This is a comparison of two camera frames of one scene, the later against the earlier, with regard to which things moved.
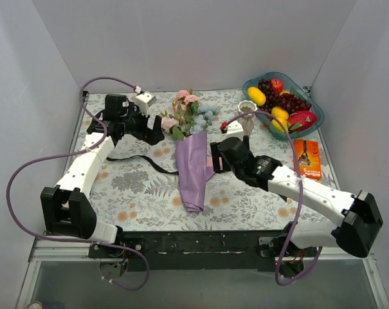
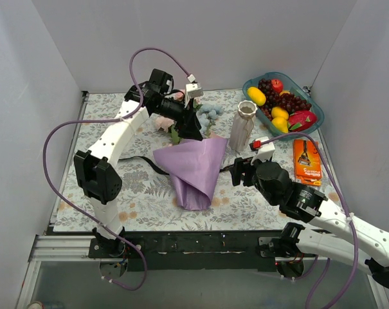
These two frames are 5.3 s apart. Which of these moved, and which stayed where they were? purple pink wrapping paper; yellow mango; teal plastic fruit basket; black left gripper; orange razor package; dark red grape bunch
Moved: purple pink wrapping paper; black left gripper
Stayed: dark red grape bunch; yellow mango; orange razor package; teal plastic fruit basket
